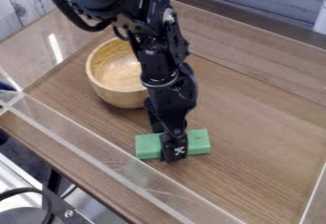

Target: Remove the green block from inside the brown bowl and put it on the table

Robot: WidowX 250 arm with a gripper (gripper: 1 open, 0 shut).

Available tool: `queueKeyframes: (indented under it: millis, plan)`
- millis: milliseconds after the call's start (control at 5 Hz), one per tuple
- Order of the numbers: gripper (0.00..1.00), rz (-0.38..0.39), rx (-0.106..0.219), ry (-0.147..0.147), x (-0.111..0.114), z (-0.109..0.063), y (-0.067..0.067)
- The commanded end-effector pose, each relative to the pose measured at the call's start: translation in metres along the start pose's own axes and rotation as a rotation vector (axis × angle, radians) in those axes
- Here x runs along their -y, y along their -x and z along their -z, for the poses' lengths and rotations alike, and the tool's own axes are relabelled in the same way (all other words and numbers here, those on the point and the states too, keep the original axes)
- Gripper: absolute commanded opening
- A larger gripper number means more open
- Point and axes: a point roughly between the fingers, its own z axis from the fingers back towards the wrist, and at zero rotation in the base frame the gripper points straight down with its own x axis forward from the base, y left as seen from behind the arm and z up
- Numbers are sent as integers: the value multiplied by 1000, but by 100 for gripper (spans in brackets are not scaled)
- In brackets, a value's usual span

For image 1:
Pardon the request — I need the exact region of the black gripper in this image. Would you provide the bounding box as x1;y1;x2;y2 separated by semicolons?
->
140;63;197;163

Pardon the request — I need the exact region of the green rectangular block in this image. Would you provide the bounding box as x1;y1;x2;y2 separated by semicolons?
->
135;129;211;160

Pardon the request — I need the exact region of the brown wooden bowl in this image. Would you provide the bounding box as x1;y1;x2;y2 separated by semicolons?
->
85;38;148;109

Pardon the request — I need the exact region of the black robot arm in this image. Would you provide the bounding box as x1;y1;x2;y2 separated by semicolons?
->
52;0;197;163

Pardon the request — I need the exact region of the black metal table leg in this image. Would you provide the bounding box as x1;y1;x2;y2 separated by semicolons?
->
46;170;62;194

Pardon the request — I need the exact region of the clear acrylic front wall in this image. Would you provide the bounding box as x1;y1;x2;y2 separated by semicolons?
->
0;79;244;224

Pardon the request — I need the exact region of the black cable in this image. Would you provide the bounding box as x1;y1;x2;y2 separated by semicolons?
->
0;187;53;224

